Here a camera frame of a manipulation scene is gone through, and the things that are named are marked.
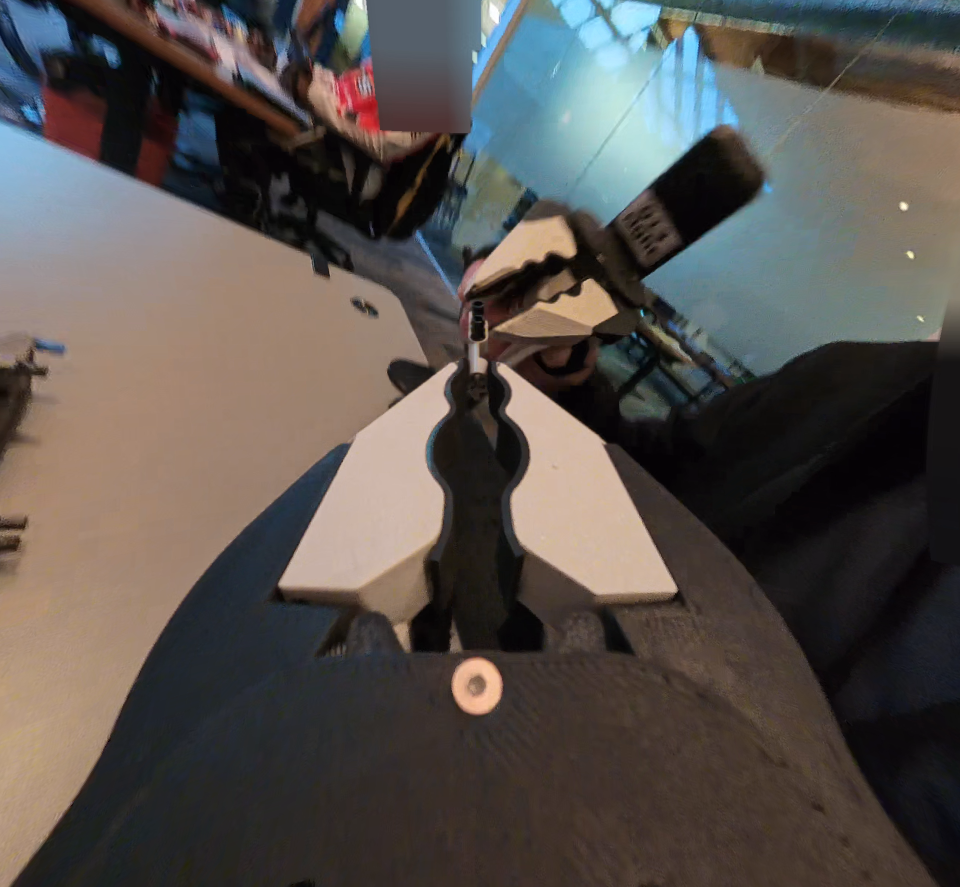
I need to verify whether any person's right forearm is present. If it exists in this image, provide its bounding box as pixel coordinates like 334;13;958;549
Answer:
570;340;960;558

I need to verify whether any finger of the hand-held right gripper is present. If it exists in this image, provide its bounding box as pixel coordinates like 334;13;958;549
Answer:
488;284;643;348
465;215;601;303

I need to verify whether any black base plate assembly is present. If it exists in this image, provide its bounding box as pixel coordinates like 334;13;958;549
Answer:
0;329;69;555

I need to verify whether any black holed beam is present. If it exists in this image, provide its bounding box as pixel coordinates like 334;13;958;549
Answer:
467;299;492;386

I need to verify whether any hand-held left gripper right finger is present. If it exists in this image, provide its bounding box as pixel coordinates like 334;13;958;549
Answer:
483;365;679;651

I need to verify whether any person's right hand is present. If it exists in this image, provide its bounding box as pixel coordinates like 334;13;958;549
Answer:
522;340;601;387

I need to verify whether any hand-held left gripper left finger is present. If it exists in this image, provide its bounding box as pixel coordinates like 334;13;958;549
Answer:
279;365;478;651

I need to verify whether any silver air duct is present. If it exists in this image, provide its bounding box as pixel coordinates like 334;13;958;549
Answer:
600;0;960;60

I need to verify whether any person's dark clothing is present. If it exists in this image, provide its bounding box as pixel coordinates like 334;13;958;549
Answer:
720;347;960;887

